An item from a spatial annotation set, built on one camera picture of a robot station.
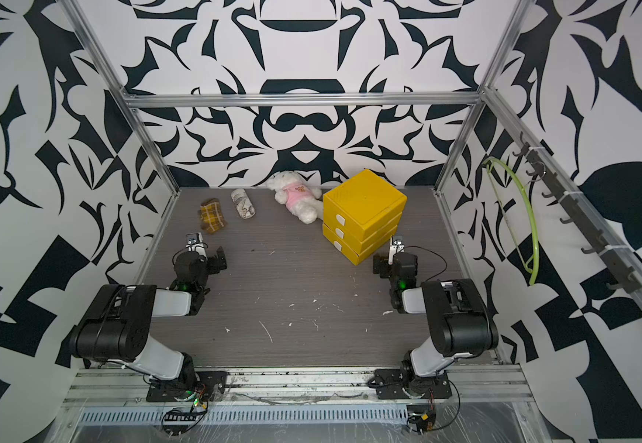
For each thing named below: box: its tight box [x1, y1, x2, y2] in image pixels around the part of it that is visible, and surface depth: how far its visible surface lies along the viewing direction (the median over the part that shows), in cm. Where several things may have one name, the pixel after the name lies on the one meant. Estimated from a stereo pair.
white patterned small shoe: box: [230, 188, 257, 220], surface depth 113 cm
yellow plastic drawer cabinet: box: [321, 168, 408, 265], surface depth 90 cm
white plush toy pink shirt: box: [265, 170, 323, 225], surface depth 109 cm
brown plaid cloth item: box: [198, 197, 228, 234], surface depth 112 cm
